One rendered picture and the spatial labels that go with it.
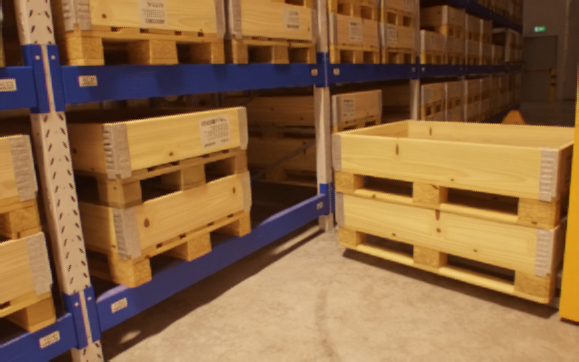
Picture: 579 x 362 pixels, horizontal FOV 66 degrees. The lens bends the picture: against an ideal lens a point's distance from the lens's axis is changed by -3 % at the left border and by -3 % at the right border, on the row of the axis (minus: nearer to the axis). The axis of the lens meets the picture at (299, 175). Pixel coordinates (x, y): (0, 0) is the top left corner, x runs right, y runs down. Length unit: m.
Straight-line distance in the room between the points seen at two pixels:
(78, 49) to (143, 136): 0.41
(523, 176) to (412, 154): 0.55
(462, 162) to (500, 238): 0.38
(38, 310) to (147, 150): 0.72
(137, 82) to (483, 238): 1.67
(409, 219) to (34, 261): 1.71
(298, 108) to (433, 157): 1.43
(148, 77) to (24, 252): 0.83
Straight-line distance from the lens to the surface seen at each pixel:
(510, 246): 2.25
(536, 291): 2.28
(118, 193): 1.93
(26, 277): 1.82
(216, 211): 2.31
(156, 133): 2.01
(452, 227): 2.34
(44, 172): 1.83
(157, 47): 2.06
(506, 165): 2.16
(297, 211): 2.95
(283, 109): 3.53
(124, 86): 1.96
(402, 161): 2.40
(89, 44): 1.86
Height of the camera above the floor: 1.10
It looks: 12 degrees down
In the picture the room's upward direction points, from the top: 3 degrees counter-clockwise
